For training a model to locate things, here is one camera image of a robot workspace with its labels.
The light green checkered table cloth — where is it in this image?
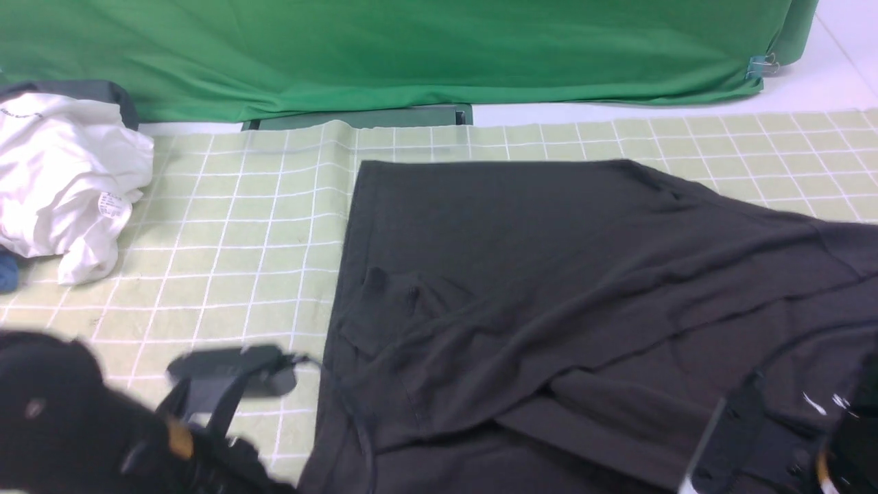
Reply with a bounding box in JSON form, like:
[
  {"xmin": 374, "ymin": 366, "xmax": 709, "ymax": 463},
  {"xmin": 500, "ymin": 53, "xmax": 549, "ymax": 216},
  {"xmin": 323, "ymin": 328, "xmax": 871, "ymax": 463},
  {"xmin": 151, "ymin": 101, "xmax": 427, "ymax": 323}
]
[{"xmin": 2, "ymin": 112, "xmax": 876, "ymax": 493}]

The blue binder clip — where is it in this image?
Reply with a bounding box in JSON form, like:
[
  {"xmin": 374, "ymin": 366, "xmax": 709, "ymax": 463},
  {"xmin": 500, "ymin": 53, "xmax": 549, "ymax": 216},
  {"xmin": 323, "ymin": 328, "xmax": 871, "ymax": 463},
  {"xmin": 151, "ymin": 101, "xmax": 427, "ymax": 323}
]
[{"xmin": 744, "ymin": 53, "xmax": 781, "ymax": 80}]

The crumpled white shirt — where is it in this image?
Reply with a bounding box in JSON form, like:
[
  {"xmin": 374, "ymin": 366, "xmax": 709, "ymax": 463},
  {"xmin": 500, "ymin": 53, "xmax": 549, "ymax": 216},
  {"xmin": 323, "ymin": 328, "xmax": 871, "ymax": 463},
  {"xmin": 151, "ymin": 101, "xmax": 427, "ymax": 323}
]
[{"xmin": 1, "ymin": 93, "xmax": 154, "ymax": 285}]

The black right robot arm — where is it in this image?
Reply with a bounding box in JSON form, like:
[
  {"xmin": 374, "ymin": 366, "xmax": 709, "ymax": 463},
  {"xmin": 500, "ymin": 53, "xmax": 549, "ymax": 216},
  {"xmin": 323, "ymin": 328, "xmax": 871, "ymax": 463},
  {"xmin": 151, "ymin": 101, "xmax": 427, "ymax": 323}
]
[{"xmin": 678, "ymin": 353, "xmax": 877, "ymax": 493}]

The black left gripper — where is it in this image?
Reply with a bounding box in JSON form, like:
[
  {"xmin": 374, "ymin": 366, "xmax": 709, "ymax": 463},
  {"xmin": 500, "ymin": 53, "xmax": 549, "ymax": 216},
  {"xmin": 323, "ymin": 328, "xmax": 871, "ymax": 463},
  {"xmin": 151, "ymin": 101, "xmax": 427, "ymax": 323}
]
[{"xmin": 156, "ymin": 377, "xmax": 296, "ymax": 493}]

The blue garment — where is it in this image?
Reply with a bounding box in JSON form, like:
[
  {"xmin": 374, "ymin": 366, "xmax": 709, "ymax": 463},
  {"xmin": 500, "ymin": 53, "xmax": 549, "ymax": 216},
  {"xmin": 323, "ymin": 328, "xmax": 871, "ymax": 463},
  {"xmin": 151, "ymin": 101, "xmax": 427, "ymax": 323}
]
[{"xmin": 0, "ymin": 247, "xmax": 20, "ymax": 294}]

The dark gray long-sleeve top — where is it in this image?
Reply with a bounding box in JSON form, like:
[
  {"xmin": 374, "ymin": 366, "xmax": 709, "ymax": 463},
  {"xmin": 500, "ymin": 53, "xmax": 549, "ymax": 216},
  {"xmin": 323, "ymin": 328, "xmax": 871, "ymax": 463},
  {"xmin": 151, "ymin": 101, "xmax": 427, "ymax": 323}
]
[{"xmin": 299, "ymin": 160, "xmax": 877, "ymax": 493}]

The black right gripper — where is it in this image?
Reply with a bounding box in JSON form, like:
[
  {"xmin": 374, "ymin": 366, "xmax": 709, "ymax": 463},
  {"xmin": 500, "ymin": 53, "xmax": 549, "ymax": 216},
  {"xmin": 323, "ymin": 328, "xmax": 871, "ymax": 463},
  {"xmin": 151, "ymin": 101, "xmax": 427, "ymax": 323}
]
[{"xmin": 678, "ymin": 373, "xmax": 824, "ymax": 493}]

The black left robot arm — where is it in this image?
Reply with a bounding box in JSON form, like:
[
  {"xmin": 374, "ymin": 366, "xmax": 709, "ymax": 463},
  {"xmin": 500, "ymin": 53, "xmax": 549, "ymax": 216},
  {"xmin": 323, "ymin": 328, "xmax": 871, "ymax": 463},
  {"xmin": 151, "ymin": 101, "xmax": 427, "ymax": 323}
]
[{"xmin": 2, "ymin": 329, "xmax": 296, "ymax": 493}]

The green backdrop cloth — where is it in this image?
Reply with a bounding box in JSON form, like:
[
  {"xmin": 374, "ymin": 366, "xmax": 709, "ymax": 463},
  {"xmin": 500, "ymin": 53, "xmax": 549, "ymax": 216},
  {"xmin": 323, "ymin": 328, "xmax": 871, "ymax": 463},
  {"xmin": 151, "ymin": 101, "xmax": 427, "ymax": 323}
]
[{"xmin": 1, "ymin": 1, "xmax": 816, "ymax": 122}]

